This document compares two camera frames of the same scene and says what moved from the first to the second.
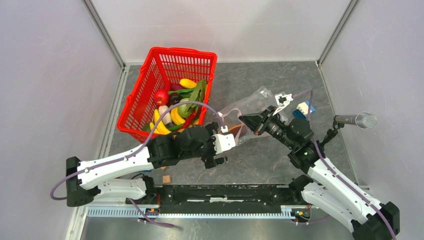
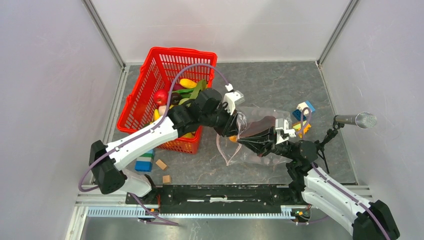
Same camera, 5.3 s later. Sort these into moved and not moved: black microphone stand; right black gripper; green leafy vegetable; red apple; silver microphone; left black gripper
Moved: right black gripper; left black gripper
Not moved: silver microphone; black microphone stand; green leafy vegetable; red apple
